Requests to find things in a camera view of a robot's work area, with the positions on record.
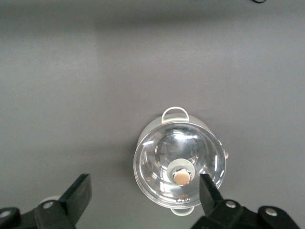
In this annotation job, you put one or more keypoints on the glass lid with wooden knob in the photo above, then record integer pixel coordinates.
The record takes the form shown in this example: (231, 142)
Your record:
(182, 177)

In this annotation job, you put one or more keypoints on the dark grey table mat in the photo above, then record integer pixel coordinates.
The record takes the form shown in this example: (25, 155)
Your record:
(71, 95)

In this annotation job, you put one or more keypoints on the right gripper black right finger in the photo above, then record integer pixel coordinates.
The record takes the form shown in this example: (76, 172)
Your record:
(214, 214)

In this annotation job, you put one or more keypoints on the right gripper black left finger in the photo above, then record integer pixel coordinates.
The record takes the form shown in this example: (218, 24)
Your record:
(66, 210)

